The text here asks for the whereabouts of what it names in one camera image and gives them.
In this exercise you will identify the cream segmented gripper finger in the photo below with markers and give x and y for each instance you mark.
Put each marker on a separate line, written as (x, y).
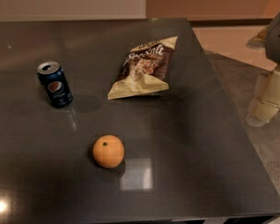
(266, 102)

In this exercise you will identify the blue pepsi can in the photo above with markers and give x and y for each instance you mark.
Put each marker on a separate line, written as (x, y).
(52, 78)

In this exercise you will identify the brown cream chip bag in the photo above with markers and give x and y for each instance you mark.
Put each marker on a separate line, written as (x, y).
(144, 70)

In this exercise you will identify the orange fruit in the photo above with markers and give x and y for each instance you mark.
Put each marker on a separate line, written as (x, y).
(108, 151)

